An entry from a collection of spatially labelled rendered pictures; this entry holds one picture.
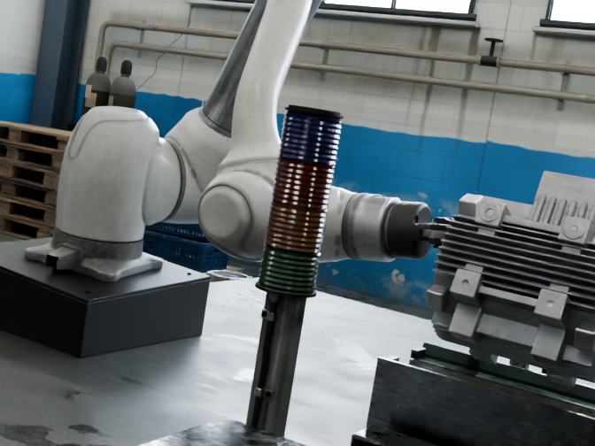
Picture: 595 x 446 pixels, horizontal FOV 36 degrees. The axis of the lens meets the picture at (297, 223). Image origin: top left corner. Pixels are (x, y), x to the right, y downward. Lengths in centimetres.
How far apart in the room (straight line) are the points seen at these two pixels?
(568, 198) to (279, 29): 43
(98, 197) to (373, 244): 54
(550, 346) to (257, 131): 43
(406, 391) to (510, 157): 587
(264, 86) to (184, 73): 730
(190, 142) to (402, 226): 57
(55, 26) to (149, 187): 759
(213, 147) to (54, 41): 753
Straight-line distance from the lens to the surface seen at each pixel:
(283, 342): 93
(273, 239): 91
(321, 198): 90
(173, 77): 851
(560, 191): 113
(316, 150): 89
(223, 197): 105
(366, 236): 117
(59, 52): 903
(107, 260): 156
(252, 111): 113
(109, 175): 153
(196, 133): 162
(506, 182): 694
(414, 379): 112
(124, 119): 155
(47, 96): 908
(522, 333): 107
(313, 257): 91
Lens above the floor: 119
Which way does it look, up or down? 6 degrees down
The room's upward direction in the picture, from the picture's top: 9 degrees clockwise
